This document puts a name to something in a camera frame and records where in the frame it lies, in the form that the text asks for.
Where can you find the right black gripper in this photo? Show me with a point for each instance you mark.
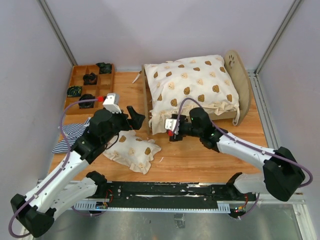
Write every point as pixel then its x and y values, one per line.
pixel 179 136

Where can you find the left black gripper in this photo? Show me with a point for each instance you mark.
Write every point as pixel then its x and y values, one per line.
pixel 135 123

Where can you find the large bear print cushion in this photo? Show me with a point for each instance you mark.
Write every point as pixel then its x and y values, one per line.
pixel 176 87

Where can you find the wooden pet bed frame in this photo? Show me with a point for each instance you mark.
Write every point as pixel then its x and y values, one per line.
pixel 239 76

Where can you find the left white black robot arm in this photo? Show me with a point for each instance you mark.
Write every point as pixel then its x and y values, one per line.
pixel 38 209

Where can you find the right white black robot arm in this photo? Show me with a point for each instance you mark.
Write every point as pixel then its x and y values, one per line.
pixel 279 175

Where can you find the small bear print pillow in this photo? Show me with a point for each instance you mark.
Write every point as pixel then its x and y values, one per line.
pixel 132 151

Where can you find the black rolled sock bottom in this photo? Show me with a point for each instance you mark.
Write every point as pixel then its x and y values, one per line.
pixel 86 101

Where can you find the black rolled sock top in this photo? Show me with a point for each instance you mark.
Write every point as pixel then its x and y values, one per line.
pixel 104 68

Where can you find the black rolled sock middle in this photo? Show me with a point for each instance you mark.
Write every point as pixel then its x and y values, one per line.
pixel 90 79

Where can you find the wooden compartment tray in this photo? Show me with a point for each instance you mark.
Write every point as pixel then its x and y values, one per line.
pixel 104 85

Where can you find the blue striped cloth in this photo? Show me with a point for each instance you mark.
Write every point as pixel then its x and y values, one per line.
pixel 72 132

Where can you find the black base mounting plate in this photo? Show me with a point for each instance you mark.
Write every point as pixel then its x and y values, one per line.
pixel 173 195

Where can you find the black green rolled sock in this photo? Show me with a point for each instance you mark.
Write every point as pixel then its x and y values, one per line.
pixel 74 91

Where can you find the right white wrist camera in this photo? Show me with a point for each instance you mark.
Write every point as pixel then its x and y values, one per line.
pixel 171 125

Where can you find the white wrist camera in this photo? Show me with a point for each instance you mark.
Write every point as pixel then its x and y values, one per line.
pixel 171 125
pixel 111 103

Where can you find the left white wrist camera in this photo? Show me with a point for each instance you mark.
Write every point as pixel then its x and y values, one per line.
pixel 111 103

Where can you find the right aluminium corner post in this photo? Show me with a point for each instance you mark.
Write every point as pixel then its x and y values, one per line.
pixel 292 11

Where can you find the aluminium corner post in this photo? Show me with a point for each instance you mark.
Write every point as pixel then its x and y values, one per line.
pixel 292 11
pixel 57 31

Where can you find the left aluminium corner post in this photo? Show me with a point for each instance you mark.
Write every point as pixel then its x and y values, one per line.
pixel 57 31

